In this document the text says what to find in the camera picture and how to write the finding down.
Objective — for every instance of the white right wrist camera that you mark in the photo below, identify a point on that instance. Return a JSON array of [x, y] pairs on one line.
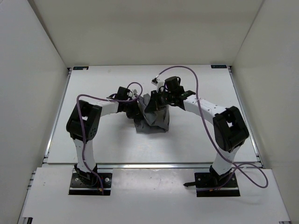
[[157, 82]]

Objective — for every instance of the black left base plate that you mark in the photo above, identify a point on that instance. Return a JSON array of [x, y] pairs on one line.
[[83, 187]]

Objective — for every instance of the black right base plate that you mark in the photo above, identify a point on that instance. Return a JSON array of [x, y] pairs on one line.
[[207, 186]]

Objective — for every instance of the left blue table label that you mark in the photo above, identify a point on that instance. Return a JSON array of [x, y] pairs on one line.
[[80, 68]]

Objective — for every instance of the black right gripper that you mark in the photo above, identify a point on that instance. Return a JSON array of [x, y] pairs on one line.
[[153, 104]]

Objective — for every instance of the right blue table label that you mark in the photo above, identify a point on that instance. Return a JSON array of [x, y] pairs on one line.
[[218, 66]]

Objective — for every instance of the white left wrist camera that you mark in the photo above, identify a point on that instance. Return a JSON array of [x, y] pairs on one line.
[[134, 93]]

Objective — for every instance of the blue table label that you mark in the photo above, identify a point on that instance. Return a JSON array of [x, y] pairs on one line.
[[218, 66], [80, 68]]

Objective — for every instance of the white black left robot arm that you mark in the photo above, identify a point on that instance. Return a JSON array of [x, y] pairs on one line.
[[83, 125]]

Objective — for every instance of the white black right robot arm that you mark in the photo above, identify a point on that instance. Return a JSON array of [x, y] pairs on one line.
[[230, 131]]

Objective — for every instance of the grey pleated skirt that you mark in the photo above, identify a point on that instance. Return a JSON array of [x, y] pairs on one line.
[[151, 122]]

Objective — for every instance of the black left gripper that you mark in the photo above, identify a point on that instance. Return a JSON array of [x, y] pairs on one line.
[[136, 114]]

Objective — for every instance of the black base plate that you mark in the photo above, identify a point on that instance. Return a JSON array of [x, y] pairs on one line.
[[207, 186], [83, 187]]

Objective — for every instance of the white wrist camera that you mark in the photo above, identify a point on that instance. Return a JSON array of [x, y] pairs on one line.
[[157, 82], [134, 93]]

